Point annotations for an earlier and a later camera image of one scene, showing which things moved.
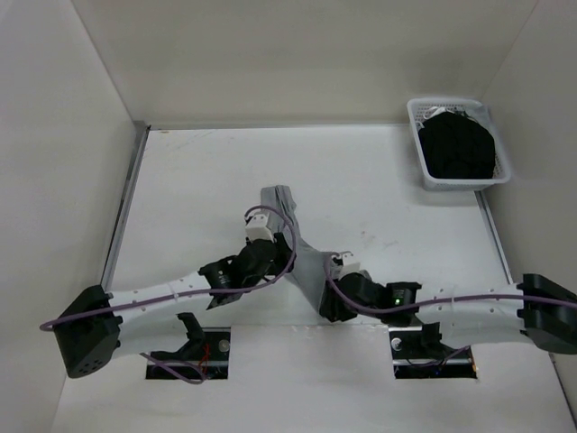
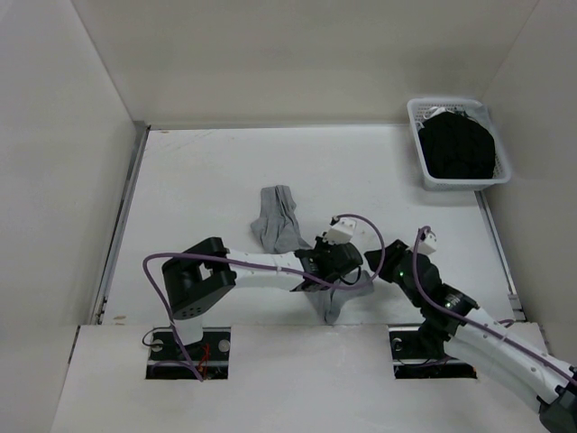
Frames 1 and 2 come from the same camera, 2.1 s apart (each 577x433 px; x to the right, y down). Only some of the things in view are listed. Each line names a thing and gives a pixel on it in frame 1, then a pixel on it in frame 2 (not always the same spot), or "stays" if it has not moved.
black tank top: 456,146 stays
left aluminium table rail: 143,132 stays
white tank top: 438,111 stays
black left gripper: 283,261 to 322,244
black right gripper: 334,311 to 391,256
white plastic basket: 458,146 stays
